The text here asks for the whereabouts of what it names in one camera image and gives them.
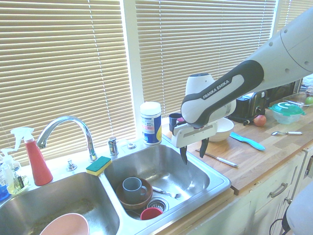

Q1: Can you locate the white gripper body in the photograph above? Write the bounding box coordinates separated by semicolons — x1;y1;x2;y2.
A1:
171;121;219;148

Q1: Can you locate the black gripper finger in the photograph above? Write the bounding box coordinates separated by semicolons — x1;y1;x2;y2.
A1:
199;138;210;159
179;145;188;165

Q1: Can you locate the silver table knife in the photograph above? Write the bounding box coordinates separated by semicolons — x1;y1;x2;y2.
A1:
195;149;239;168

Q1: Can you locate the stainless steel double sink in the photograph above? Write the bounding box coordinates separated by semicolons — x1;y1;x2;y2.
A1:
0;134;232;235

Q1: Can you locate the turquoise plastic knife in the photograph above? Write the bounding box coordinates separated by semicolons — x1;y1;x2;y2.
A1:
229;131;267;152

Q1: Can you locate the black mug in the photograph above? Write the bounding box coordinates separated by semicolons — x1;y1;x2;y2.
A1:
168;113;183;131

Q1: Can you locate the white ceramic bowl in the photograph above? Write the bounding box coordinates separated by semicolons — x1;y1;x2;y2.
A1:
209;117;235;143

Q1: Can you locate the silver fork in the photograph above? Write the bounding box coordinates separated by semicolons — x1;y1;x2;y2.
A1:
151;186;182;199

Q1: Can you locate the white blue wipes canister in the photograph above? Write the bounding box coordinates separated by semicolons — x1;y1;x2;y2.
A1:
139;101;162;146

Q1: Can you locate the metal drain strainer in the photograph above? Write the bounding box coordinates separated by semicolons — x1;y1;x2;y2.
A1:
146;196;170;212

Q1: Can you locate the brown wooden bowl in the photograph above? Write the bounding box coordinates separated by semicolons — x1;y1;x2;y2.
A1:
115;178;154;211

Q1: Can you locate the grey mug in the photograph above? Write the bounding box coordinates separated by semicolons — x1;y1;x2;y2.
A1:
122;177;148;203

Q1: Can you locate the red apple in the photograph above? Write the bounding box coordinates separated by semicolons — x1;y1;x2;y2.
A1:
253;114;267;127

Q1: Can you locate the black toaster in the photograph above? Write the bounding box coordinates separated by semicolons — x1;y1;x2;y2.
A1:
235;90;270;123

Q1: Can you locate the red plastic cup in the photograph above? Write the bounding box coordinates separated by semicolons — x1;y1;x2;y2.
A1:
140;207;163;220

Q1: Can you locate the chrome side sprayer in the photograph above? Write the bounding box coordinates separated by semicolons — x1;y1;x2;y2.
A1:
108;136;120;157

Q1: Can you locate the cream kitchen cabinet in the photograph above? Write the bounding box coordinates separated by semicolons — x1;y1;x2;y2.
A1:
185;144;313;235

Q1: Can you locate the silver spoon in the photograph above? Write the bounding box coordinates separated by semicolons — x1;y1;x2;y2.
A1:
270;131;303;136

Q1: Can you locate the green yellow sponge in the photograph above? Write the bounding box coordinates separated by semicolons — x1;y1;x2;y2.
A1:
85;156;112;176

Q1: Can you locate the medium beige window blind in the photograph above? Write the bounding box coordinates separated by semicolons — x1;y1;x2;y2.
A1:
134;0;277;118

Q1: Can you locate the clear container green lid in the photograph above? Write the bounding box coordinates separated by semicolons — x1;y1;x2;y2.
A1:
268;101;306;125

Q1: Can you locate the black microwave oven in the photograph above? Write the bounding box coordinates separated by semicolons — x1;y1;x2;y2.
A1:
267;78;303;103

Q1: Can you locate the clear glass dish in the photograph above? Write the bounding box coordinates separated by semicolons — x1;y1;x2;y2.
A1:
283;92;313;107

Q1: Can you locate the chrome faucet knob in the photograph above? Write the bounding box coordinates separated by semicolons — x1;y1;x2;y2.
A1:
66;158;78;172

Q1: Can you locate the chrome curved faucet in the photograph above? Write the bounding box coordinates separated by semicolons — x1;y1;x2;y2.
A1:
36;115;98;163

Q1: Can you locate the grey blurry rounded object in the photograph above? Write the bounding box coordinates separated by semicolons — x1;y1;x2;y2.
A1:
285;180;313;235

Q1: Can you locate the pink bowl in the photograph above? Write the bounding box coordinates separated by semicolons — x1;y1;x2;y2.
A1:
39;212;90;235

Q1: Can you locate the red spray bottle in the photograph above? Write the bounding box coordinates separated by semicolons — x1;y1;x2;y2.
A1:
10;127;54;187

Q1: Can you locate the wide beige window blind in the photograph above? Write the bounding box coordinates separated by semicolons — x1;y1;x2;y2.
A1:
0;0;136;167

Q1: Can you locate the narrow beige window blind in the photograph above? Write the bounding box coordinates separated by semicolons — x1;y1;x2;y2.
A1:
277;0;313;33

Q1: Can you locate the yellow liquid soap dispenser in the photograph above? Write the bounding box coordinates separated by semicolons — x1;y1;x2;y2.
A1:
5;160;29;195

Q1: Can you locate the blue liquid soap bottle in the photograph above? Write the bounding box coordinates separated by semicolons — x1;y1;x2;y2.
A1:
0;148;13;202

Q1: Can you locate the metal drawer handle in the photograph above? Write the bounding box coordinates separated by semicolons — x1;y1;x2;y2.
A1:
269;182;289;198

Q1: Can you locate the black cable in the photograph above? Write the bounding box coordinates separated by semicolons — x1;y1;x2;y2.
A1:
268;210;291;235

